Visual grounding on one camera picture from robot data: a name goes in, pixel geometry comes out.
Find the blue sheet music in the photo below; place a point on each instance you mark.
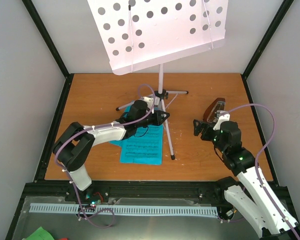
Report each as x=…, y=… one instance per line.
x=146, y=147
x=129, y=129

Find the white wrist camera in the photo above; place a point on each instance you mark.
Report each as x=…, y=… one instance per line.
x=152, y=101
x=222, y=116

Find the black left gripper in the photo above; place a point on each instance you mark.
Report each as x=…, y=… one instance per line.
x=159, y=120

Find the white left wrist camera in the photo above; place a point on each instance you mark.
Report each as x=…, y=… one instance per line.
x=152, y=101

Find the clear plastic metronome cover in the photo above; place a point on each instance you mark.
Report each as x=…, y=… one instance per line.
x=218, y=106

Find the black aluminium frame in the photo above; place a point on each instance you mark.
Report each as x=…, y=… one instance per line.
x=148, y=189

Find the light blue cable duct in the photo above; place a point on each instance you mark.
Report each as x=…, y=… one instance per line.
x=126, y=210

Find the green paper scrap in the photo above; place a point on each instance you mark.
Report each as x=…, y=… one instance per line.
x=40, y=234

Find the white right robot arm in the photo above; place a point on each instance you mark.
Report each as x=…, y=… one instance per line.
x=251, y=194

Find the white music stand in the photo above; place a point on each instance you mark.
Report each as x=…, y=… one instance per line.
x=138, y=34

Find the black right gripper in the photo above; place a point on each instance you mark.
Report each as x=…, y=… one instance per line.
x=208, y=127

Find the brown wooden metronome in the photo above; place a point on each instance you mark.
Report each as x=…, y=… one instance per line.
x=207, y=111

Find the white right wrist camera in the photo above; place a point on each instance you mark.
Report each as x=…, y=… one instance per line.
x=222, y=116

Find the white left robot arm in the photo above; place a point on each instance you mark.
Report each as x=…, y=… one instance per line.
x=72, y=148

